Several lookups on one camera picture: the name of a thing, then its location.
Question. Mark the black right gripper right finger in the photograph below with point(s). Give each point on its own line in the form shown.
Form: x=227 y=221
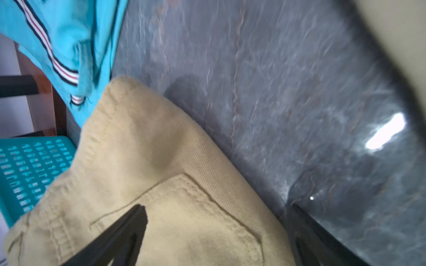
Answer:
x=312 y=245

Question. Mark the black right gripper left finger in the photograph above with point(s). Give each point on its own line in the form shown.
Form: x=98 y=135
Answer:
x=119 y=245

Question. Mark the beige pants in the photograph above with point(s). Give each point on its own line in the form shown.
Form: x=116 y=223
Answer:
x=138 y=148

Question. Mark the teal plastic basket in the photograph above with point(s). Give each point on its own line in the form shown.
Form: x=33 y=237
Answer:
x=28 y=166

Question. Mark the folded teal pants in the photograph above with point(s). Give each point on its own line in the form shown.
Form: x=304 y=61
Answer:
x=73 y=42

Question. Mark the brown wooden tiered stand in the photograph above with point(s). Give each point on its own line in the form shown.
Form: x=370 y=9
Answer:
x=47 y=109

